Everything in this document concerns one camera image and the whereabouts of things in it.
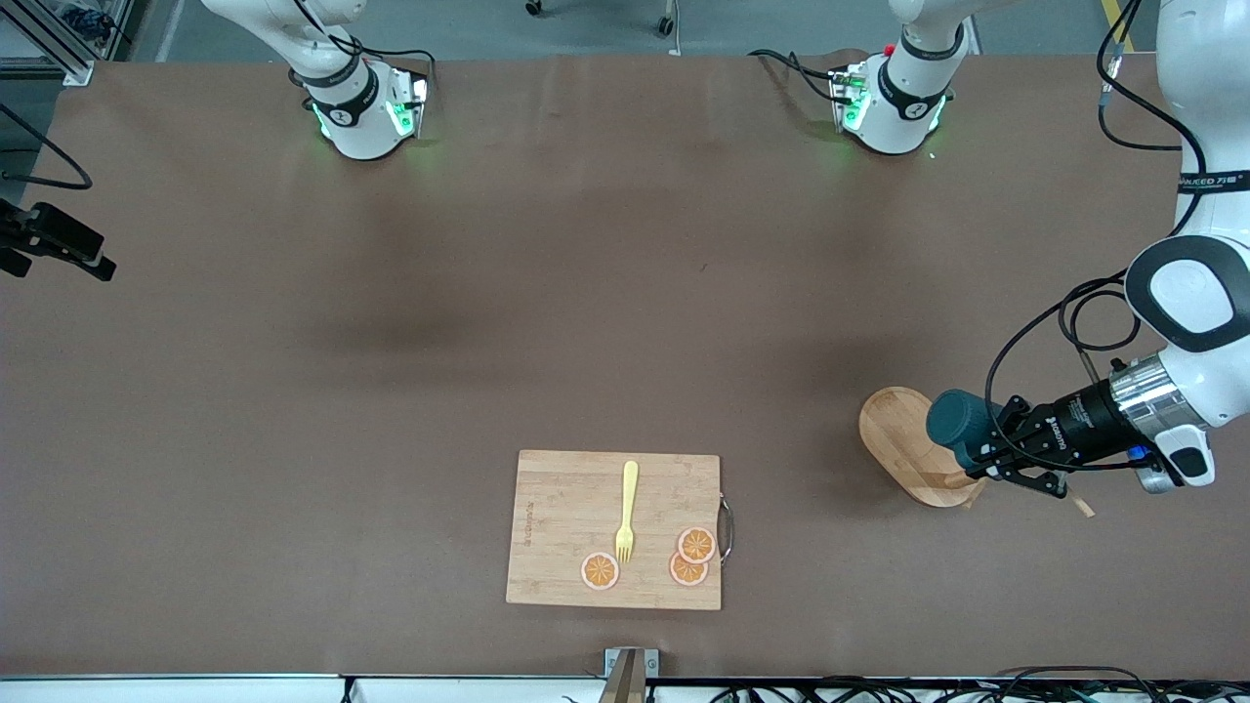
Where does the yellow plastic fork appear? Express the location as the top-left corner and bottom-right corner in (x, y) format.
(615, 461), (641, 565)

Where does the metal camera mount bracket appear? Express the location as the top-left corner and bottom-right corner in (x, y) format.
(598, 647), (660, 703)

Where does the black cable bundle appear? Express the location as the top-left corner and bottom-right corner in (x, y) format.
(713, 667), (1250, 703)

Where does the bamboo cutting board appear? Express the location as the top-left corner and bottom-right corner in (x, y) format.
(505, 449), (733, 612)

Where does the white table edge rail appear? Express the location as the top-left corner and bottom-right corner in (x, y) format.
(0, 674), (606, 703)

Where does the black base cable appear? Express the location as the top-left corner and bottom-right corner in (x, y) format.
(748, 49), (843, 106)

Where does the teal cup yellow inside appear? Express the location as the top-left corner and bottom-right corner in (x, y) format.
(926, 390), (1007, 473)

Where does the wooden mug rack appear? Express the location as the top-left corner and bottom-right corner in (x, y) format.
(857, 386), (1097, 518)

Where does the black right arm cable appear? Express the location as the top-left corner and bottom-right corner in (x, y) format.
(0, 103), (95, 191)

